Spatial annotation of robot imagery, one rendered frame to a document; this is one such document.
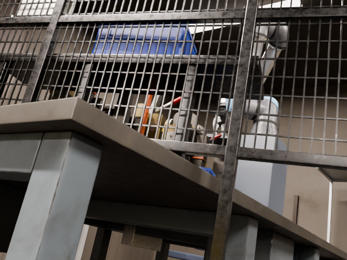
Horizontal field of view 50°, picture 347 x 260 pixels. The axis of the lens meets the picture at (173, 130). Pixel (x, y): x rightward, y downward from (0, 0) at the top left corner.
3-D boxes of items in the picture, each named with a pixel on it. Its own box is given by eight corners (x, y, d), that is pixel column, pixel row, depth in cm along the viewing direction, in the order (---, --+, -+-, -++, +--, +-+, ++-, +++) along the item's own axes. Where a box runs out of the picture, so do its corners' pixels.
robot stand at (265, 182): (281, 228, 174) (288, 148, 187) (266, 221, 159) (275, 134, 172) (241, 224, 186) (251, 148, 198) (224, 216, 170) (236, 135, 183)
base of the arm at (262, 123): (282, 146, 186) (284, 128, 189) (272, 135, 175) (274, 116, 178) (254, 146, 195) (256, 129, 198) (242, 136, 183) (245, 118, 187)
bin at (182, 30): (108, 81, 133) (116, 50, 137) (191, 86, 124) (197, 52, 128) (88, 57, 118) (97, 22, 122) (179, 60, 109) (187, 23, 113)
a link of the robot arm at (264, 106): (281, 122, 183) (283, 97, 187) (255, 116, 181) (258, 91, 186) (270, 129, 194) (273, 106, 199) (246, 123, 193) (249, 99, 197)
